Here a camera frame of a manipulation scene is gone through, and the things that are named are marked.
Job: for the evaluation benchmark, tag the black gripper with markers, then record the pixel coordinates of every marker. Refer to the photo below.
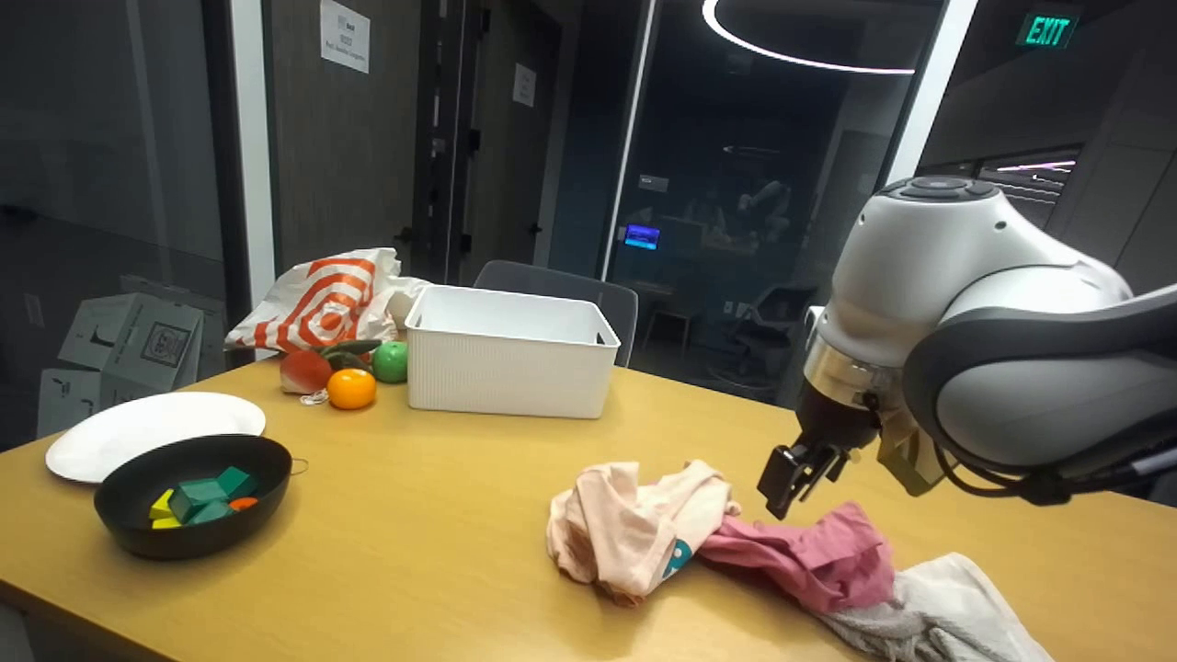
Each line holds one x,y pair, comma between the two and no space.
836,429

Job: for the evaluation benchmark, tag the pink shirt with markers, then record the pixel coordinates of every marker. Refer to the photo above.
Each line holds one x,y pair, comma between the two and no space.
815,555

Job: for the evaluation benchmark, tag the peach shirt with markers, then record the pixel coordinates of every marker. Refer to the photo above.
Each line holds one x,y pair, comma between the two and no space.
626,521

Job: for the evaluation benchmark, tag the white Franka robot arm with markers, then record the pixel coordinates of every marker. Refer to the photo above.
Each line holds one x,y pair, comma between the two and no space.
969,295

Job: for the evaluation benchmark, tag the light gray shirt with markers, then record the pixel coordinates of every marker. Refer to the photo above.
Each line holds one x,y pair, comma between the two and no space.
962,613

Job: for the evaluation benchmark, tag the blue lit monitor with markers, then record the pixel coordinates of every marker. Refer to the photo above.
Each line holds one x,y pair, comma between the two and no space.
642,235

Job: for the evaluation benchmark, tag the white plastic bin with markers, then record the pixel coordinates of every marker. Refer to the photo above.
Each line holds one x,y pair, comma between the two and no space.
509,371

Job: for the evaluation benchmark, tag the gray office chair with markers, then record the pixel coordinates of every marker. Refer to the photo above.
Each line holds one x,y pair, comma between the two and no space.
554,283

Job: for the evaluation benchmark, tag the green fruit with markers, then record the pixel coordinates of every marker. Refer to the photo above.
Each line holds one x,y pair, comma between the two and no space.
390,363

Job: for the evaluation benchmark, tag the orange fruit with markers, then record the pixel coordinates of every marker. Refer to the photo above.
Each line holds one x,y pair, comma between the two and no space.
349,392

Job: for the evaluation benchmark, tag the dark green vegetable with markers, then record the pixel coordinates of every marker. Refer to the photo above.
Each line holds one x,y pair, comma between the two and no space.
349,349

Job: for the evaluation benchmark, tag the small white paper notice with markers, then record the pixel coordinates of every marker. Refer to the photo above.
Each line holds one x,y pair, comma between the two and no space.
523,86

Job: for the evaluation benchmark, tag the green exit sign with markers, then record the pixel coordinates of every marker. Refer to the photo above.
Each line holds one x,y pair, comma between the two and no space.
1049,31

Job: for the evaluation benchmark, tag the red fruit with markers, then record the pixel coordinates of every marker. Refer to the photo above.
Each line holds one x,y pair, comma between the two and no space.
304,371

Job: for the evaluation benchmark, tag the red white striped bag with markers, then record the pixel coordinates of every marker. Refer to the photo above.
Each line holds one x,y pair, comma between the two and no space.
321,303

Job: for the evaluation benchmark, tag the orange block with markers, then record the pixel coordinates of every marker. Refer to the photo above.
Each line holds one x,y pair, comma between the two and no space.
243,505

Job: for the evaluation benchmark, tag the green block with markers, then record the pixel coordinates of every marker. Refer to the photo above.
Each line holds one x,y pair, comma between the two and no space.
233,480
199,491
206,517

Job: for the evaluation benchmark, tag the yellow block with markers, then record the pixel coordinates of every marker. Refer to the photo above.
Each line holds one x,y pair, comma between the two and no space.
161,505

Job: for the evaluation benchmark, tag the black bowl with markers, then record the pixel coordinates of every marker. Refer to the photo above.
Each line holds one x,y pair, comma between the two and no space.
134,525

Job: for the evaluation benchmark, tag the large cardboard box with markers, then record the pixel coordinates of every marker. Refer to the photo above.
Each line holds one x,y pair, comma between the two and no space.
134,338

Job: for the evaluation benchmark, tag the white plate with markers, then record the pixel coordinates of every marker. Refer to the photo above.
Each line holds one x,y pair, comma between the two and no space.
121,431

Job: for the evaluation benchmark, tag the small cardboard box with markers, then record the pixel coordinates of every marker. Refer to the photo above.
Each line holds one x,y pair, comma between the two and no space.
67,402

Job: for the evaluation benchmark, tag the tan wrist camera mount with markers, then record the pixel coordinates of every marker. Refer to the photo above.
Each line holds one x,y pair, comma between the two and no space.
912,456

